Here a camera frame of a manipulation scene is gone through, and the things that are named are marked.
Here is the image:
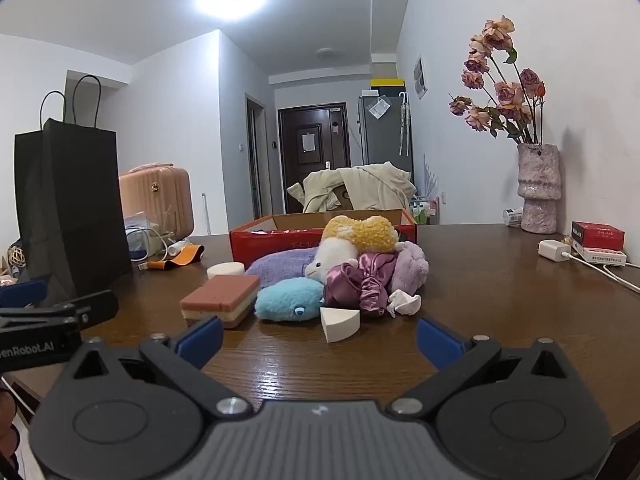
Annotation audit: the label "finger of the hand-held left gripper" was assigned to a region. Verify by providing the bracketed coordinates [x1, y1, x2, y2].
[0, 290, 120, 333]
[0, 280, 49, 310]

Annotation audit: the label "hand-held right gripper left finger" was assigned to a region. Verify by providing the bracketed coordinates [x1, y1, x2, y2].
[50, 316, 253, 420]

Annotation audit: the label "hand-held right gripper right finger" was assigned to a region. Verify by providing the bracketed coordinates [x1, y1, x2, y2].
[387, 317, 591, 418]

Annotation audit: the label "brown layered sponge block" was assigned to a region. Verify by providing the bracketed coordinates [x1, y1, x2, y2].
[180, 275, 261, 330]

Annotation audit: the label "light blue plush toy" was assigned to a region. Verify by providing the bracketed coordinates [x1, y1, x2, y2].
[255, 277, 326, 322]

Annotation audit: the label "purple satin scrunchie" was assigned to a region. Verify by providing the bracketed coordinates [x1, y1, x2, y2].
[324, 252, 397, 317]

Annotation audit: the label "red cardboard box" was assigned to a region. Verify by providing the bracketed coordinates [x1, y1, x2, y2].
[230, 209, 417, 272]

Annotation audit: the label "yellow white plush dog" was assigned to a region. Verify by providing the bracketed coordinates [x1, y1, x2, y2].
[305, 215, 401, 281]

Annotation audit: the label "small white cloth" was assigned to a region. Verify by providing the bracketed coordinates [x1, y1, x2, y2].
[387, 290, 422, 317]

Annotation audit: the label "round white sponge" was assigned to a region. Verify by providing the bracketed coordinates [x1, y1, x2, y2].
[207, 261, 245, 281]

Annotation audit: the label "light purple plush toy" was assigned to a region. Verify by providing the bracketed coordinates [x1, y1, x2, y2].
[394, 241, 430, 297]

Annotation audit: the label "white wedge sponge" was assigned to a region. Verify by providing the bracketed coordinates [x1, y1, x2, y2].
[320, 307, 361, 344]

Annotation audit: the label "black paper bag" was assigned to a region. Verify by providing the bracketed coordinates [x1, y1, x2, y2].
[14, 75, 134, 307]

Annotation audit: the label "lavender fuzzy cloth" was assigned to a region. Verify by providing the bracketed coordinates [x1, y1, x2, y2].
[245, 247, 326, 287]

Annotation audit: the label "pink suitcase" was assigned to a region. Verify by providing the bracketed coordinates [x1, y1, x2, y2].
[119, 163, 194, 247]

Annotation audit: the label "rack with bottles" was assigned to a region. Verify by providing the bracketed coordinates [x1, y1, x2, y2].
[409, 194, 442, 226]

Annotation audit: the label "white charger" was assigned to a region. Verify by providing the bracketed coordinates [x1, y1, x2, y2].
[538, 239, 574, 262]

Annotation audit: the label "beige jacket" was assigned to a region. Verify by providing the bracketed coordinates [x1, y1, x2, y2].
[287, 162, 417, 216]

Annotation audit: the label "wooden chair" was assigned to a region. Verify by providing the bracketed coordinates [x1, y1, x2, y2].
[327, 185, 356, 212]

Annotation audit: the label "flat white box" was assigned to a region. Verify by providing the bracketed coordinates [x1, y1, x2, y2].
[570, 237, 628, 266]

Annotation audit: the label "pink textured vase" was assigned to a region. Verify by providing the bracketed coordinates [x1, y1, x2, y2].
[516, 143, 560, 235]

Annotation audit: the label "small red box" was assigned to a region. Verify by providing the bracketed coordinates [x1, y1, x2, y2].
[571, 221, 626, 252]

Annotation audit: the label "dark brown door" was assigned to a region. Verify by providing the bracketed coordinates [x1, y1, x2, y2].
[278, 104, 351, 214]

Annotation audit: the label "grey refrigerator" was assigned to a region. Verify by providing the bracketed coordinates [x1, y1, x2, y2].
[357, 91, 415, 183]

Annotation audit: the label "white umbrella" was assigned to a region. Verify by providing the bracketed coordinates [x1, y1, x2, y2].
[398, 92, 412, 157]

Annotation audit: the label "dried pink roses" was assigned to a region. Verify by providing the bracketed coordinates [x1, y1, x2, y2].
[448, 16, 547, 147]

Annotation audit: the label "orange strap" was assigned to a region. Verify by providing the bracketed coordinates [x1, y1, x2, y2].
[146, 245, 206, 271]

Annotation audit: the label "white charger cable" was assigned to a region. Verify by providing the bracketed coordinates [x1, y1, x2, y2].
[564, 251, 640, 294]

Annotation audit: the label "wall poster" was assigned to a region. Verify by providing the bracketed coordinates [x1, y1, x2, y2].
[413, 56, 429, 100]

